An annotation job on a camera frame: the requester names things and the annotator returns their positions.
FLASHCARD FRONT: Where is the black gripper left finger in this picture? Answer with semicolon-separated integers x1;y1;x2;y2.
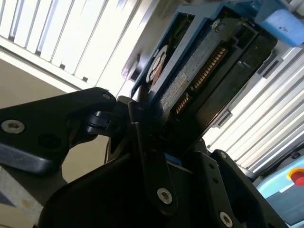
0;86;179;217

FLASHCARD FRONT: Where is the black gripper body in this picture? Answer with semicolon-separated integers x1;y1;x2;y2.
38;152;214;228

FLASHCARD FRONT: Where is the hard disk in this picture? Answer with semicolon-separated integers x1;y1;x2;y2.
122;0;304;167

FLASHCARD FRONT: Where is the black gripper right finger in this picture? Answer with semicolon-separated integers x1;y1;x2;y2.
190;149;289;228

